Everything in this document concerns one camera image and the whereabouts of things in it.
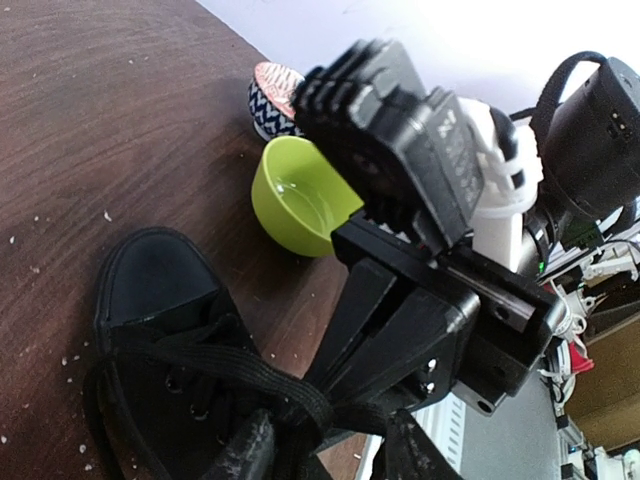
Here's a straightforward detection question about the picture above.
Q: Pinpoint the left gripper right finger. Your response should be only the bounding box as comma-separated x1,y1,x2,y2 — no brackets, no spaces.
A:
383,412,461,480

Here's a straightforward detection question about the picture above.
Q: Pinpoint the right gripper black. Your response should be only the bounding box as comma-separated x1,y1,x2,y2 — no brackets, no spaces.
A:
304,215,564,415

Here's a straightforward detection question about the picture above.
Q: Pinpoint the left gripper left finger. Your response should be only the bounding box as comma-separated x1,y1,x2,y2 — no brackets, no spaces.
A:
201,409,275,480

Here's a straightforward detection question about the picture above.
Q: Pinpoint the upturned shoe orange sole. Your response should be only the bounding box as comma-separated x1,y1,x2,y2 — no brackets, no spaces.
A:
82,227,391,480

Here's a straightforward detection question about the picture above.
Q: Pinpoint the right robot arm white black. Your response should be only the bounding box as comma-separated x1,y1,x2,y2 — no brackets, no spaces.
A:
293,43,639,415

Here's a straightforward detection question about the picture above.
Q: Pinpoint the lime green bowl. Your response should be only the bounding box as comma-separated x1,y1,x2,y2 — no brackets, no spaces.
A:
251,136,363,258

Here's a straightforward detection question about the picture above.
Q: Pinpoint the red patterned bowl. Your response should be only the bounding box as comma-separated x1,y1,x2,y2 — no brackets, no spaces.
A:
248,61,304,142

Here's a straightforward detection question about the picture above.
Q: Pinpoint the front aluminium rail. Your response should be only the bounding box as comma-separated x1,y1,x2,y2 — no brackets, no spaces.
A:
355,393,466,480

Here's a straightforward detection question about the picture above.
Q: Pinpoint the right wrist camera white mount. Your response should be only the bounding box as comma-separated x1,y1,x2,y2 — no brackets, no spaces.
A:
291,40,543,273

